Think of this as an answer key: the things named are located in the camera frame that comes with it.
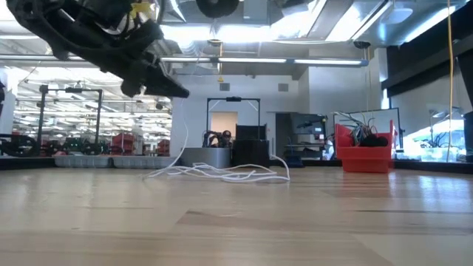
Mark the black box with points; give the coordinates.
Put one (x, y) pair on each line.
(250, 153)

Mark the dark blue clamp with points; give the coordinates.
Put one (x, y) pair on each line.
(294, 162)

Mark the long ceiling light bar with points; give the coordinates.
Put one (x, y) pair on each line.
(251, 60)

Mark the black pole frame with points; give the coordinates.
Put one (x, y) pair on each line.
(41, 118)

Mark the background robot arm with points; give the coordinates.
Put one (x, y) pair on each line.
(212, 138)

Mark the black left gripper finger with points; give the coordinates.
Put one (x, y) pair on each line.
(132, 86)
(166, 83)

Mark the beige door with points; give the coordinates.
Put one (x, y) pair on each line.
(223, 122)

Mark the black background robot arm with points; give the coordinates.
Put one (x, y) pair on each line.
(16, 145)

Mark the grey wall vent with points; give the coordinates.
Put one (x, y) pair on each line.
(224, 86)
(283, 87)

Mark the red plastic bin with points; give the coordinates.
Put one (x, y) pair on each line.
(364, 160)

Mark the red storage rack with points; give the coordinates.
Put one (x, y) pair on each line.
(163, 146)
(123, 142)

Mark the person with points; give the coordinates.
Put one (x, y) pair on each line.
(226, 134)

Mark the black background machine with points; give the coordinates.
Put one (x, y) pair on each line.
(85, 146)

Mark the grey round container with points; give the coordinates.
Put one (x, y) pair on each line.
(207, 157)

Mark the black ceiling camera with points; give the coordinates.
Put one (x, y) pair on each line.
(361, 44)

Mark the black gantry frame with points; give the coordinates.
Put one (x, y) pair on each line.
(233, 99)

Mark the black ceiling spotlight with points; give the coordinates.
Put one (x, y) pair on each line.
(159, 106)

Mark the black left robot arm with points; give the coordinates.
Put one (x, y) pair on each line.
(107, 7)

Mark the silver desk lamp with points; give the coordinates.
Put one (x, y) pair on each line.
(433, 112)

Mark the dark workstation desk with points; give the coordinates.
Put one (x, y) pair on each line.
(305, 147)

